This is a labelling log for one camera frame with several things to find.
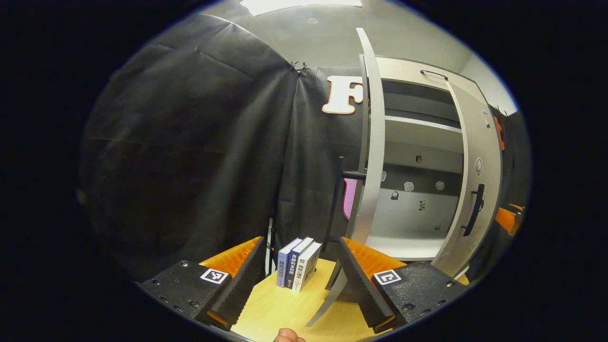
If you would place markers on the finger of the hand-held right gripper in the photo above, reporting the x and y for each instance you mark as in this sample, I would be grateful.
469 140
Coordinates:
506 219
516 207

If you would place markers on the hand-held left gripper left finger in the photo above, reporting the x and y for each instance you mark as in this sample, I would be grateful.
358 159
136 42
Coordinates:
242 285

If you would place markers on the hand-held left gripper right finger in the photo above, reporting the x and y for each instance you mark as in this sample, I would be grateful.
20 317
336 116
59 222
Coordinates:
358 285

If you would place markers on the white cabinet door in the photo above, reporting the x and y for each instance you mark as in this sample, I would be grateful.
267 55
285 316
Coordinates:
484 156
376 142

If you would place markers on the white cabinet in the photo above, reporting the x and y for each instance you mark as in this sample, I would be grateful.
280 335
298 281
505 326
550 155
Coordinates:
418 128

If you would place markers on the white cabinet drawer front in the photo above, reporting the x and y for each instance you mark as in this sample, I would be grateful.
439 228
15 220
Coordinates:
408 71

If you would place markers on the light blue book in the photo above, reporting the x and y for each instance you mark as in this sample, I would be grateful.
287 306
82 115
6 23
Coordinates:
286 263

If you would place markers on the black backdrop cloth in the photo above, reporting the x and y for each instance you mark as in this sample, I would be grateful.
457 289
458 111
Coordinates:
515 156
190 166

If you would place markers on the dark blue book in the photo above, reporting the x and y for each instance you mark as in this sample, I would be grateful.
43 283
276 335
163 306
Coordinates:
297 263

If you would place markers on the watermelon slice toy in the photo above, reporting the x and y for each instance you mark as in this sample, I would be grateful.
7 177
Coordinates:
463 271

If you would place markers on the ceiling light panel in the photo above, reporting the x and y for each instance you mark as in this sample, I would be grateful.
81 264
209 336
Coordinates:
299 4

